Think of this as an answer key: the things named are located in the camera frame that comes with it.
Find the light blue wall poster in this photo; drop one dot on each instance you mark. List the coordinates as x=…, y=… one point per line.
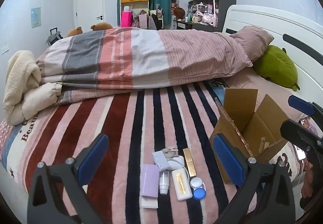
x=36, y=18

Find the cream fleece blanket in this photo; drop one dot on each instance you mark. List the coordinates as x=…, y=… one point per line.
x=20, y=75

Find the beige puffy cloth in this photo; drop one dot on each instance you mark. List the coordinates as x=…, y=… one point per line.
x=40, y=95

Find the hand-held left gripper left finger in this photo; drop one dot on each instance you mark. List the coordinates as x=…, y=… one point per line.
x=93, y=160

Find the brown plush bear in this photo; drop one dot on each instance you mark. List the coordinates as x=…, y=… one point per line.
x=74, y=32
x=102, y=26

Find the white mug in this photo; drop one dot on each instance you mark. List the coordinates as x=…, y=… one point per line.
x=195, y=19

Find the white door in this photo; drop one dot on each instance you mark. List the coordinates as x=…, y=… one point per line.
x=88, y=4

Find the small white bottle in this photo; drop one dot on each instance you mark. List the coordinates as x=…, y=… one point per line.
x=164, y=183

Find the cluttered desk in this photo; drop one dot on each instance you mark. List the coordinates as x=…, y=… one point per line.
x=186, y=23

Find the white headboard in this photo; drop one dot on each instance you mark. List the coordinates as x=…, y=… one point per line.
x=265, y=16

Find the brown round bag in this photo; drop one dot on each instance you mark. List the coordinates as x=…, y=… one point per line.
x=179, y=11

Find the purple rectangular box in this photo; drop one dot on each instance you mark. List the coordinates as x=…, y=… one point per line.
x=150, y=179

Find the striped plush blanket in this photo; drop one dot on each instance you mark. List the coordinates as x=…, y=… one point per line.
x=113, y=125

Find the gold rectangular box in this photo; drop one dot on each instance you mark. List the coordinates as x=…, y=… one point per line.
x=189, y=163

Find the person's right forearm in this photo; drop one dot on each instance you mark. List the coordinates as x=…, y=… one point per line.
x=309, y=183

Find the brown cardboard box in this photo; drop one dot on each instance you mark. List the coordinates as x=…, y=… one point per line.
x=252, y=102

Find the white and blue lens case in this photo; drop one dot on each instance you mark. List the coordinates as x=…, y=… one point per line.
x=199, y=192

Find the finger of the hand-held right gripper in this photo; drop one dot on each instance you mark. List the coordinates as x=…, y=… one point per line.
x=300, y=105
x=297, y=135

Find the green plush toy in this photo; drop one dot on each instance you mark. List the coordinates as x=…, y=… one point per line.
x=275, y=64

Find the black desk chair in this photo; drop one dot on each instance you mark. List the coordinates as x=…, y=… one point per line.
x=155, y=21

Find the white earbuds case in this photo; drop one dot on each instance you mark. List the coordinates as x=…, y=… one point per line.
x=176, y=162

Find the yellow shelf cabinet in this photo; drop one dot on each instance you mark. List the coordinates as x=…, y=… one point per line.
x=135, y=1

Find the folded plaid quilt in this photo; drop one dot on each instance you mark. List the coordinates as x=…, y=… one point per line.
x=141, y=57

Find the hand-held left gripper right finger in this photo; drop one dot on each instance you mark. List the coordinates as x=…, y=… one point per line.
x=227, y=160

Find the pink striped pillow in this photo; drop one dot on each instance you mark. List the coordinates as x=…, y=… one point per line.
x=252, y=39

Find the white phone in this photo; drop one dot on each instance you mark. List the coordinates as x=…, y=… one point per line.
x=300, y=154

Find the grey suitcase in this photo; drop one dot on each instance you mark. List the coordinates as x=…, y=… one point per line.
x=53, y=37

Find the pink gift bag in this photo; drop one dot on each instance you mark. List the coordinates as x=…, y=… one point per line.
x=126, y=19

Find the white case with gold label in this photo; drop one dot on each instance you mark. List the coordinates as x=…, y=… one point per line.
x=181, y=186

